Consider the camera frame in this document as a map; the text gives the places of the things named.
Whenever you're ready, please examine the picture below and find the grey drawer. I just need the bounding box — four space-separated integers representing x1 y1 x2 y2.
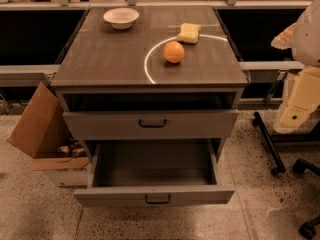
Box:
75 139 234 207
63 109 238 140

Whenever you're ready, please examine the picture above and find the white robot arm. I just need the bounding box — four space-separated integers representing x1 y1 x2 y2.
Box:
271 0 320 134

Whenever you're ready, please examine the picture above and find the grey top drawer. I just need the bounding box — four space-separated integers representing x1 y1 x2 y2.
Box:
63 109 238 140

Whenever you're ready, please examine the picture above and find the grey drawer cabinet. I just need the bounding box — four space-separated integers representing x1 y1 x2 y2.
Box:
52 6 247 155

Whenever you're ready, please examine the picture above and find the black stand leg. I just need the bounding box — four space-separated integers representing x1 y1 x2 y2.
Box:
252 112 286 176

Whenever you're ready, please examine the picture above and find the black chair base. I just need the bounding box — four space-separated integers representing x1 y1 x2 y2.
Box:
293 158 320 240

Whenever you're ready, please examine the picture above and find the yellow sponge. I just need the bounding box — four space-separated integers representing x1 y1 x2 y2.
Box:
177 23 201 44

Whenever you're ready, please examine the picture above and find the orange ball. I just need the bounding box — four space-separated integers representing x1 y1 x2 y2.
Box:
163 41 185 64

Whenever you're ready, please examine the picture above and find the white bowl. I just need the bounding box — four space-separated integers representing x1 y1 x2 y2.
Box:
103 8 139 30

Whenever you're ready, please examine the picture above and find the brown cardboard box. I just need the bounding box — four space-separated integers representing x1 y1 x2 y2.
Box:
8 82 91 187

